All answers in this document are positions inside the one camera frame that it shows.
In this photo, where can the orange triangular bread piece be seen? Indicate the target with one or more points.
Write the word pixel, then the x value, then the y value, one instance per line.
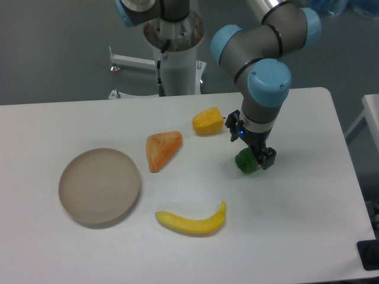
pixel 161 147

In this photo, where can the yellow bell pepper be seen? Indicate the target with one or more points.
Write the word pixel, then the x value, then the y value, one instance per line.
pixel 208 122

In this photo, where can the black device at table edge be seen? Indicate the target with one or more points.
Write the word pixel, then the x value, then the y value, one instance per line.
pixel 368 253

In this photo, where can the beige round plate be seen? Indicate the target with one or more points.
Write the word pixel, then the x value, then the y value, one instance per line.
pixel 99 187

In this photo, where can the yellow banana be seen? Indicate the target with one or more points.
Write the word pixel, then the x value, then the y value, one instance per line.
pixel 187 226

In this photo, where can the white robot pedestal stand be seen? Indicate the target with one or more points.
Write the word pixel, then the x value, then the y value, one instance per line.
pixel 175 63

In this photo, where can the white side table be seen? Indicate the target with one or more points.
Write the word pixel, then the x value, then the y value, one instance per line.
pixel 367 117

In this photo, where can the blue plastic bags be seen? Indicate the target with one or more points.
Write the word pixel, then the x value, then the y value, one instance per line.
pixel 364 8

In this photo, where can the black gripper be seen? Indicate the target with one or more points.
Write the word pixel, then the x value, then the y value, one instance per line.
pixel 254 134

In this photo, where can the green bell pepper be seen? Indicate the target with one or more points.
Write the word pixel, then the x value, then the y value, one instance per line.
pixel 246 161

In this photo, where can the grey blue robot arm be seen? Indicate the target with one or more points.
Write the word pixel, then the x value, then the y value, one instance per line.
pixel 250 58

